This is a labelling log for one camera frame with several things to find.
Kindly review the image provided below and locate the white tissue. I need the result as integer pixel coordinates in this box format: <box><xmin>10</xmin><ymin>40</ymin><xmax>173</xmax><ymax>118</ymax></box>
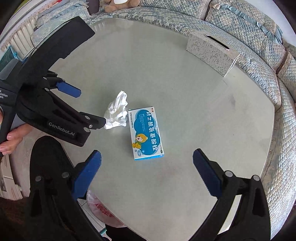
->
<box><xmin>104</xmin><ymin>91</ymin><xmax>128</xmax><ymax>130</ymax></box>

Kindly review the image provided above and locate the patterned tissue box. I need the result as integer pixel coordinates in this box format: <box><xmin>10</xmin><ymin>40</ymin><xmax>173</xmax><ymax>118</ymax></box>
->
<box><xmin>186</xmin><ymin>31</ymin><xmax>240</xmax><ymax>77</ymax></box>

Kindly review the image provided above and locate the white red-printed trash bag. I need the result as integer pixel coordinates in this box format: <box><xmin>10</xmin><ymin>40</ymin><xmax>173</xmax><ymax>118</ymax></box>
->
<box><xmin>86</xmin><ymin>190</ymin><xmax>126</xmax><ymax>228</ymax></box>

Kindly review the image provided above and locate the blue-green quilted sofa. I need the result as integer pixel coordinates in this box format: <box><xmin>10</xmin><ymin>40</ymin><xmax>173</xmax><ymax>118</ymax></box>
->
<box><xmin>30</xmin><ymin>0</ymin><xmax>296</xmax><ymax>239</ymax></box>

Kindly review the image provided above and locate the white radiator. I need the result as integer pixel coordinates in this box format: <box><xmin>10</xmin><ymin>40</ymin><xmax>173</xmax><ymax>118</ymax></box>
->
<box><xmin>1</xmin><ymin>16</ymin><xmax>37</xmax><ymax>59</ymax></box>

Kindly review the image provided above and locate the person's left hand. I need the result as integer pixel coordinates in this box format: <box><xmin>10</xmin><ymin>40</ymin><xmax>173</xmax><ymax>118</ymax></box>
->
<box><xmin>0</xmin><ymin>123</ymin><xmax>33</xmax><ymax>155</ymax></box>

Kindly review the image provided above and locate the blue bear medicine box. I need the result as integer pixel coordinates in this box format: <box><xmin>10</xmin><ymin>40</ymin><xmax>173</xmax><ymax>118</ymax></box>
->
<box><xmin>128</xmin><ymin>106</ymin><xmax>165</xmax><ymax>161</ymax></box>

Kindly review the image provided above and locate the brown teddy bear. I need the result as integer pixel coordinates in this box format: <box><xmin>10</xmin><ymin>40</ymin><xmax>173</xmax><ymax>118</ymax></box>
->
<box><xmin>104</xmin><ymin>0</ymin><xmax>140</xmax><ymax>13</ymax></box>

